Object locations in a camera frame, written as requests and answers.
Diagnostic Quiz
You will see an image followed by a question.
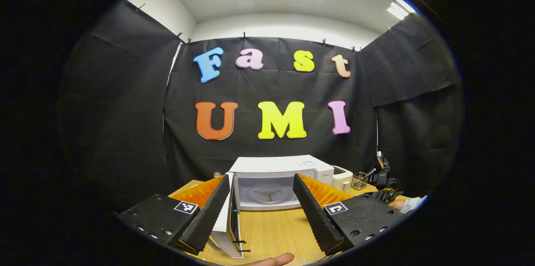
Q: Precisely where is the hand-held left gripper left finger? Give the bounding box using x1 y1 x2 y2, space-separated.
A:
117 174 232 254

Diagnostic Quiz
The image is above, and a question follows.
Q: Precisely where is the black backdrop cloth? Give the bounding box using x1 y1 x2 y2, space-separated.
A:
59 0 464 212

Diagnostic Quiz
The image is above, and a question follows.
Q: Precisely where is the small ceiling light panel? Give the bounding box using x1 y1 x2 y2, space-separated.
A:
386 0 417 21

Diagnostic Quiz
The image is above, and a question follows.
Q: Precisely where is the small wire mesh basket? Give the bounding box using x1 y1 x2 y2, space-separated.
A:
351 169 377 191

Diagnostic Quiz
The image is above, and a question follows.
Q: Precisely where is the white toaster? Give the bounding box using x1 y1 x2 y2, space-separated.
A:
332 166 354 194

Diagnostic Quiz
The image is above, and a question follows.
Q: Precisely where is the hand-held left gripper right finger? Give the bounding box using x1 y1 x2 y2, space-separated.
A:
293 173 404 257

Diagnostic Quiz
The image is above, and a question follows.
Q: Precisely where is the white microwave oven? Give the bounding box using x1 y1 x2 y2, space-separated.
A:
208 155 335 259

